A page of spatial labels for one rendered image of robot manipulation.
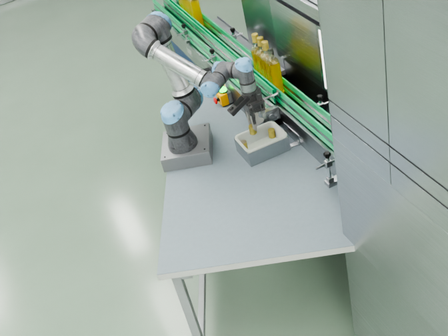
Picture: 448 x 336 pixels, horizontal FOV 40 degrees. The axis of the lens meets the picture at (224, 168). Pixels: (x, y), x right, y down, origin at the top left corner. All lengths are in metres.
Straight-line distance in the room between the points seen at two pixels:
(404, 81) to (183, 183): 1.54
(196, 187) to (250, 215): 0.36
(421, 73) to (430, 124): 0.14
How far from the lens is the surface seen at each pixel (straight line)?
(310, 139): 2.93
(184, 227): 2.76
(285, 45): 3.29
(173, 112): 2.97
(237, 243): 2.62
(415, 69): 1.67
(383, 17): 1.72
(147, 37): 2.83
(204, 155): 3.05
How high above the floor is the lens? 2.55
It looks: 36 degrees down
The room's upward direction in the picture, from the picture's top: 14 degrees counter-clockwise
